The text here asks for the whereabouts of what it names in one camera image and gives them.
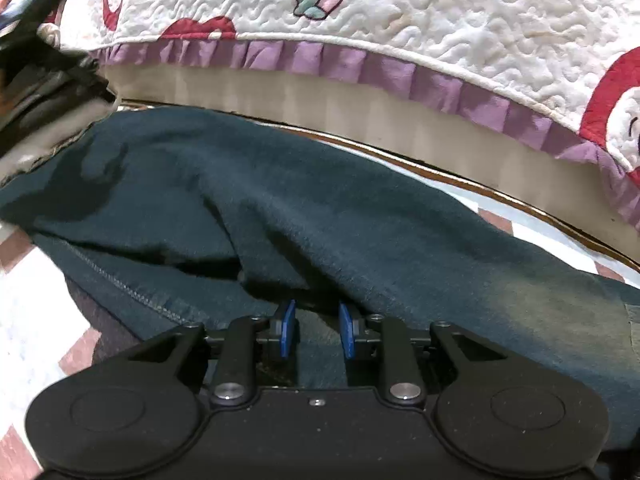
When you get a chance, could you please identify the dark blue denim jeans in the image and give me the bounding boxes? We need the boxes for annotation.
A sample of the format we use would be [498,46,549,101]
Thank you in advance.
[0,105,640,451]

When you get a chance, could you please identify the beige mattress side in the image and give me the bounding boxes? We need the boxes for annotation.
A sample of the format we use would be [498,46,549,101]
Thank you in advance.
[104,64,639,259]

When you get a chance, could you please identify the white quilted strawberry bedspread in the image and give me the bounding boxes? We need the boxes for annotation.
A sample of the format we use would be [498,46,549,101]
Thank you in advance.
[58,0,639,224]

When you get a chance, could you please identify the checkered pink grey blanket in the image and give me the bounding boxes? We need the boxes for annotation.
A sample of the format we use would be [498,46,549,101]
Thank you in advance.
[0,104,640,480]

